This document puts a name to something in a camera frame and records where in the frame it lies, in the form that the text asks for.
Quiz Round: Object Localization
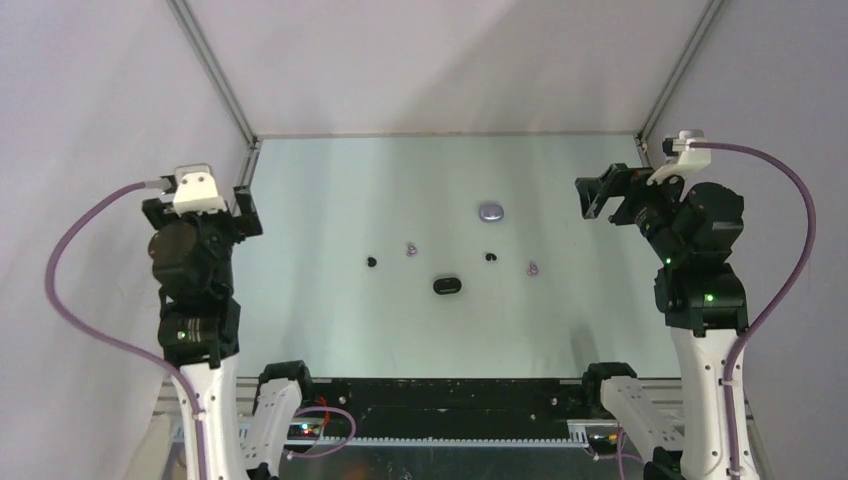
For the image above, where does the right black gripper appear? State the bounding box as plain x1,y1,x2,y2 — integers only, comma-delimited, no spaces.
576,162,693,264

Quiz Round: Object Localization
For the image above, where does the purple earbud charging case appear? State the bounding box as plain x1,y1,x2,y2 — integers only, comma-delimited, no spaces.
478,202,505,223

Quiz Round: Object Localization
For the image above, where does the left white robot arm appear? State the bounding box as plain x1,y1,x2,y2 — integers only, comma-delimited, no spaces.
142,185,316,479

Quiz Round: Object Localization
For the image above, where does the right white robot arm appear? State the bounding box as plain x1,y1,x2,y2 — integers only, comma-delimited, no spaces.
575,164,759,479

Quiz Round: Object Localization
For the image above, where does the black earbud charging case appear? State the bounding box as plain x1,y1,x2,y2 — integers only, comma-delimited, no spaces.
432,276,463,296

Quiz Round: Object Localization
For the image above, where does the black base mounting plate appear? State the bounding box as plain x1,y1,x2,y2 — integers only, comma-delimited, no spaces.
304,378,612,441

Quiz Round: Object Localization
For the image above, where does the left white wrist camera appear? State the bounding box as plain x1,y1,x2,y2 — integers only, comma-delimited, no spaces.
143,163,229,216

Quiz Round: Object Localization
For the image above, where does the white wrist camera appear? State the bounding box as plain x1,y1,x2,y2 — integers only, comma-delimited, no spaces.
143,163,229,216
647,130,712,185

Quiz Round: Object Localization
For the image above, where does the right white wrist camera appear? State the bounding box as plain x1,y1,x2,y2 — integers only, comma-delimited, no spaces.
647,130,712,185

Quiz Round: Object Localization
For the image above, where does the aluminium frame rail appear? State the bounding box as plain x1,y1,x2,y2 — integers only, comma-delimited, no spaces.
166,0,262,186

